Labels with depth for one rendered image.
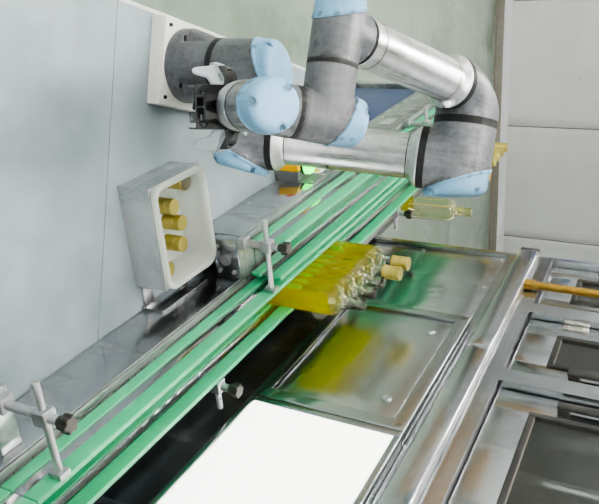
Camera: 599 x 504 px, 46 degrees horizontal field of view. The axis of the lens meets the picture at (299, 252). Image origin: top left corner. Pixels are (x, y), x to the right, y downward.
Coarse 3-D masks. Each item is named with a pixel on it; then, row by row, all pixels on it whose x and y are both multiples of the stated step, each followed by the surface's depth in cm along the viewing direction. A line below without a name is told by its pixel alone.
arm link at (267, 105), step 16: (256, 80) 94; (272, 80) 93; (240, 96) 95; (256, 96) 92; (272, 96) 93; (288, 96) 94; (240, 112) 95; (256, 112) 93; (272, 112) 93; (288, 112) 94; (240, 128) 101; (256, 128) 95; (272, 128) 94; (288, 128) 98
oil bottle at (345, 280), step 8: (304, 272) 168; (312, 272) 167; (320, 272) 167; (328, 272) 167; (336, 272) 166; (320, 280) 164; (328, 280) 163; (336, 280) 163; (344, 280) 162; (352, 280) 163; (344, 288) 162; (352, 288) 162
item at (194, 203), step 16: (176, 176) 141; (192, 176) 150; (160, 192) 148; (176, 192) 153; (192, 192) 151; (208, 192) 151; (192, 208) 153; (208, 208) 152; (160, 224) 138; (192, 224) 155; (208, 224) 153; (160, 240) 139; (192, 240) 157; (208, 240) 155; (176, 256) 155; (192, 256) 156; (208, 256) 156; (176, 272) 150; (192, 272) 150; (176, 288) 145
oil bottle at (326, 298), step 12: (288, 288) 162; (300, 288) 161; (312, 288) 160; (324, 288) 160; (336, 288) 159; (276, 300) 165; (288, 300) 163; (300, 300) 161; (312, 300) 160; (324, 300) 158; (336, 300) 157; (324, 312) 159; (336, 312) 158
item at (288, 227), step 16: (432, 112) 257; (416, 128) 239; (352, 176) 197; (368, 176) 196; (320, 192) 186; (336, 192) 185; (304, 208) 176; (320, 208) 175; (288, 224) 168; (304, 224) 166; (256, 240) 160; (288, 240) 159
